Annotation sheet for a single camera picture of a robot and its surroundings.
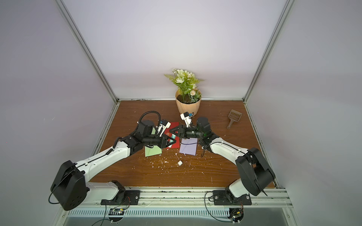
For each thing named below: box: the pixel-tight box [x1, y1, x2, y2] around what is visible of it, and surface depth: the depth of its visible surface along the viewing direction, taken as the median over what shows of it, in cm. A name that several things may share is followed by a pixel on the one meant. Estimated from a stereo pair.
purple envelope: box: [179, 137, 198, 156], surface depth 92 cm
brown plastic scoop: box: [226, 109, 243, 130], surface depth 112 cm
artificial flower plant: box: [164, 68, 205, 104], surface depth 96 cm
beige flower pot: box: [175, 88, 202, 117], surface depth 100 cm
